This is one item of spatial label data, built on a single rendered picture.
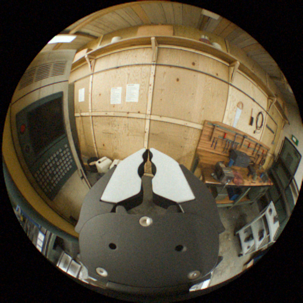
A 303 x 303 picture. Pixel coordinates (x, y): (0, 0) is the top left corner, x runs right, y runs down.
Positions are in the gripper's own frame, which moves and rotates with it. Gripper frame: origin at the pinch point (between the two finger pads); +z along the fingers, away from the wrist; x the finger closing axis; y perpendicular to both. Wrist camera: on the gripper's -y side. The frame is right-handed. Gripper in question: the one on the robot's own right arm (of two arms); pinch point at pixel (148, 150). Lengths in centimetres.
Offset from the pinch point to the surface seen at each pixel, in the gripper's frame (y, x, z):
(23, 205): 5.7, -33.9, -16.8
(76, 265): 81, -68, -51
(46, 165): 18, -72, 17
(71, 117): -1, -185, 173
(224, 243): 172, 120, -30
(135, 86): -30, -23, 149
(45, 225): 17.5, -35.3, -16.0
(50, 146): 8, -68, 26
